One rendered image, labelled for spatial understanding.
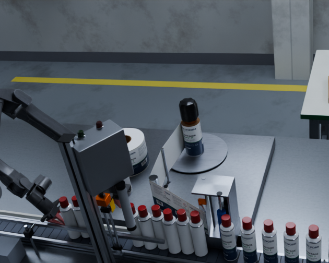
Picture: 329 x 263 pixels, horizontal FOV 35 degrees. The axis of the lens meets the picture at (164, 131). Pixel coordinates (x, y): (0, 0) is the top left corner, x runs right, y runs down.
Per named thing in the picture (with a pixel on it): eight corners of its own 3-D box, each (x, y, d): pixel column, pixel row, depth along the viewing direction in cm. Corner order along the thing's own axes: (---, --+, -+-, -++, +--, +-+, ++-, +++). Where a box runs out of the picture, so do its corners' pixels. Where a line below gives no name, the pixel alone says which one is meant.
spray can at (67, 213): (83, 231, 222) (71, 194, 211) (78, 240, 218) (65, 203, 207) (72, 230, 224) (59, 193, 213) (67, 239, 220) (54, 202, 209)
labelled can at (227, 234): (239, 252, 199) (234, 212, 188) (236, 263, 195) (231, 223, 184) (225, 250, 201) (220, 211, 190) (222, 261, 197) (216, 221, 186)
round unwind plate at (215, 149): (234, 136, 261) (234, 134, 260) (219, 177, 237) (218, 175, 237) (175, 133, 272) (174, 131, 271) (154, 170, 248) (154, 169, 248)
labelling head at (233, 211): (241, 226, 209) (235, 176, 195) (233, 251, 200) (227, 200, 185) (207, 222, 214) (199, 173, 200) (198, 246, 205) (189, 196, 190)
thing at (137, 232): (148, 239, 212) (138, 201, 201) (143, 249, 208) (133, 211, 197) (136, 237, 214) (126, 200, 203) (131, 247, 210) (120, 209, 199)
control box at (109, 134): (134, 174, 183) (124, 128, 172) (93, 198, 176) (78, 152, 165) (119, 161, 190) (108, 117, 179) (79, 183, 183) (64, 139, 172)
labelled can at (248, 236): (259, 255, 196) (255, 215, 185) (256, 266, 192) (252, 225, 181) (245, 253, 198) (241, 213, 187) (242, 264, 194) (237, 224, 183)
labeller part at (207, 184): (234, 178, 195) (234, 176, 195) (227, 198, 187) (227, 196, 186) (199, 175, 200) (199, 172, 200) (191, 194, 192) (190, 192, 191)
